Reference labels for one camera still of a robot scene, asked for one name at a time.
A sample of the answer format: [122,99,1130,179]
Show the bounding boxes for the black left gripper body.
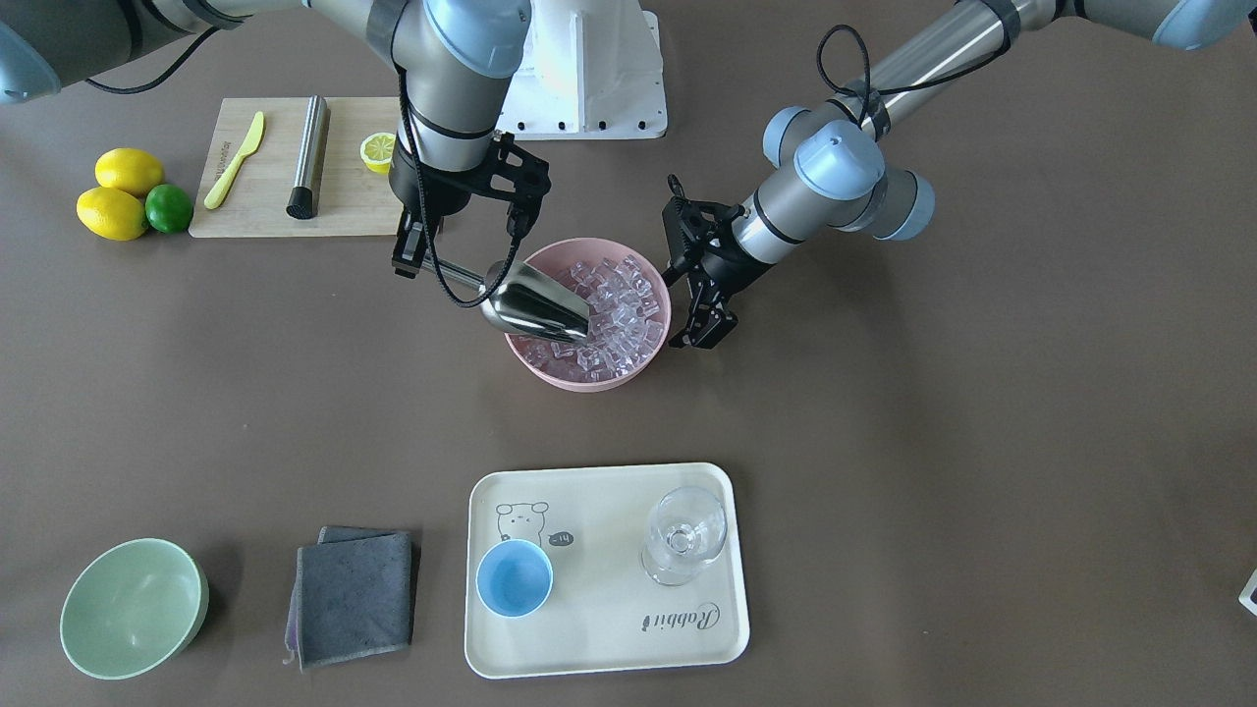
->
[662,175,762,294]

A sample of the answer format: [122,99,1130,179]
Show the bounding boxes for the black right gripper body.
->
[391,133,551,278]

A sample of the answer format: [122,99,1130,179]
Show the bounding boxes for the steel ice scoop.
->
[422,254,591,345]

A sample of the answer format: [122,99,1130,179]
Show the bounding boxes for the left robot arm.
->
[662,1,1254,350]

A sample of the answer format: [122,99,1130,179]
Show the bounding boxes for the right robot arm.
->
[1,1,551,277]

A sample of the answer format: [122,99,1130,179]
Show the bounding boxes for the clear ice cubes pile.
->
[507,255,665,384]

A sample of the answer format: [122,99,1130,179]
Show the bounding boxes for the blue cup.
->
[474,540,554,619]

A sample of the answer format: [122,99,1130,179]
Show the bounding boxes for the half lemon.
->
[358,133,396,175]

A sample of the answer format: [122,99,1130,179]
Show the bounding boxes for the bamboo cutting board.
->
[190,97,403,239]

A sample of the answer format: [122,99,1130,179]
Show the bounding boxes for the pink bowl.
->
[507,238,672,392]

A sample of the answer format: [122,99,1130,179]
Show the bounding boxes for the steel muddler black tip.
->
[287,96,331,220]

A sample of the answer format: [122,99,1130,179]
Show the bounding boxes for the clear wine glass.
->
[640,486,729,586]

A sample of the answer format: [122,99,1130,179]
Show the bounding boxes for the yellow plastic knife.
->
[202,111,265,210]

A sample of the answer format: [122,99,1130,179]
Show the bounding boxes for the green lime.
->
[145,184,194,234]

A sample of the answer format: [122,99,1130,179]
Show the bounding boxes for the upper whole lemon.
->
[93,147,165,198]

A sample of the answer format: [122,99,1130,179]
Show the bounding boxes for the whole lemon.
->
[93,147,165,198]
[75,187,150,242]

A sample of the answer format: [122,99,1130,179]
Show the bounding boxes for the cream rabbit tray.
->
[465,462,750,681]

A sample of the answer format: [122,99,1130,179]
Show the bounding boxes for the lower whole lemon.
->
[75,187,150,242]

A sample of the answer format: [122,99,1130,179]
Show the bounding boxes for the grey folded cloth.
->
[287,526,414,673]

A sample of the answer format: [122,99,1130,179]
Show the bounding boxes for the green bowl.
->
[59,538,207,681]

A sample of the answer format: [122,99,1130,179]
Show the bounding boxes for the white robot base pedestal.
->
[497,1,669,140]

